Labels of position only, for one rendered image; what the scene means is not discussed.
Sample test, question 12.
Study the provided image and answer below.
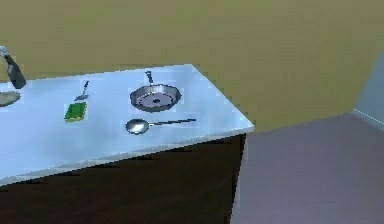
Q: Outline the dark brown kitchen counter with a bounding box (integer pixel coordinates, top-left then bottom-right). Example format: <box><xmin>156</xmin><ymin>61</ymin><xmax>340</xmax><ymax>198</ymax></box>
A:
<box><xmin>0</xmin><ymin>63</ymin><xmax>256</xmax><ymax>224</ymax></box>

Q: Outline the silver frying pan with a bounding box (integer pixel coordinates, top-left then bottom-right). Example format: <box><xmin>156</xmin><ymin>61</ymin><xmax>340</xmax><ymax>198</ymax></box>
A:
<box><xmin>129</xmin><ymin>70</ymin><xmax>183</xmax><ymax>113</ymax></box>

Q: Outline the grey spatula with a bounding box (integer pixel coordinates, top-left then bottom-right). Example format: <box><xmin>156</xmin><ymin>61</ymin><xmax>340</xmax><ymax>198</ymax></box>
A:
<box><xmin>73</xmin><ymin>80</ymin><xmax>90</xmax><ymax>102</ymax></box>

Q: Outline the green sponge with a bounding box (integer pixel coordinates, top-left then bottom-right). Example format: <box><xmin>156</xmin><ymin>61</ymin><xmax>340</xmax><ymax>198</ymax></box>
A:
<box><xmin>63</xmin><ymin>101</ymin><xmax>88</xmax><ymax>123</ymax></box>

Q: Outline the dark grey spray bottle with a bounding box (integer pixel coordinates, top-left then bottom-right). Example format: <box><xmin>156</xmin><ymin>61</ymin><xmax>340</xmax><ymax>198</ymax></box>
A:
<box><xmin>0</xmin><ymin>45</ymin><xmax>27</xmax><ymax>90</ymax></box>

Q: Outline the grey round plate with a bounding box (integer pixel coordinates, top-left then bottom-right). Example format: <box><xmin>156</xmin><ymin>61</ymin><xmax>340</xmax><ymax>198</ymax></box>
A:
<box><xmin>0</xmin><ymin>90</ymin><xmax>22</xmax><ymax>108</ymax></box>

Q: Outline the silver ladle black handle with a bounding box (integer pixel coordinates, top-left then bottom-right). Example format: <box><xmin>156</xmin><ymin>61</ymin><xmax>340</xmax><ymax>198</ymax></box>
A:
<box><xmin>124</xmin><ymin>117</ymin><xmax>197</xmax><ymax>136</ymax></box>

